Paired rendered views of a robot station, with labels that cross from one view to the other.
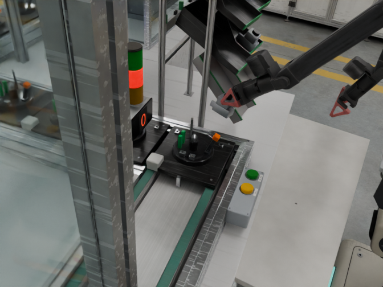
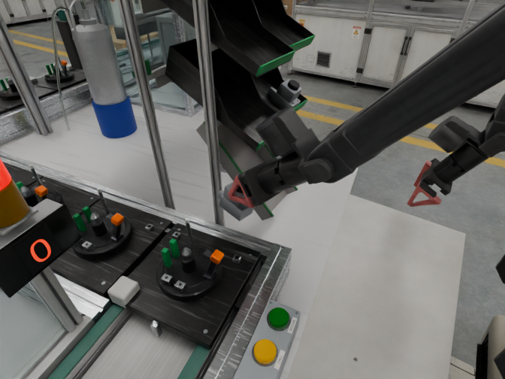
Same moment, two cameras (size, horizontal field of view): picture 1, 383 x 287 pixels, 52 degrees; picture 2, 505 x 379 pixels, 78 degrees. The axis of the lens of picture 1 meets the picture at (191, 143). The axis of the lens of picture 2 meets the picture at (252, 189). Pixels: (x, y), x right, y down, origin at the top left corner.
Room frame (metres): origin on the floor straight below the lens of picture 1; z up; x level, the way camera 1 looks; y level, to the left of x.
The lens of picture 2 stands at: (0.63, -0.19, 1.54)
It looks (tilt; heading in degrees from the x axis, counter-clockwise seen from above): 38 degrees down; 7
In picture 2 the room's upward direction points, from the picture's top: straight up
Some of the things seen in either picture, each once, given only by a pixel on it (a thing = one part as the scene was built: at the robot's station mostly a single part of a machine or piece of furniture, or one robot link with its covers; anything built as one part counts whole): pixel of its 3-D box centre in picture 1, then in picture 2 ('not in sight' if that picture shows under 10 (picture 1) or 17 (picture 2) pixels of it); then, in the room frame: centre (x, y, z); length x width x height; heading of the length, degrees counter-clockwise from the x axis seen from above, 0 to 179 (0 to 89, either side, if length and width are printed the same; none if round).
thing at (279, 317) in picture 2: (252, 175); (278, 319); (0.95, -0.21, 0.96); 0.04 x 0.04 x 0.02
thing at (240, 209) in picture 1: (245, 196); (264, 359); (0.89, -0.19, 0.93); 0.21 x 0.07 x 0.06; 162
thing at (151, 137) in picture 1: (125, 123); (98, 225); (1.11, 0.24, 1.01); 0.24 x 0.24 x 0.13; 72
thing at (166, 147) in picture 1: (192, 155); (191, 275); (1.03, -0.01, 0.96); 0.24 x 0.24 x 0.02; 72
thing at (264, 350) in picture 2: (247, 189); (264, 352); (0.89, -0.19, 0.96); 0.04 x 0.04 x 0.02
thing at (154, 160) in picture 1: (154, 162); (125, 292); (0.97, 0.12, 0.97); 0.05 x 0.05 x 0.04; 72
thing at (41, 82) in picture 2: not in sight; (57, 71); (2.17, 1.03, 1.01); 0.24 x 0.24 x 0.13; 72
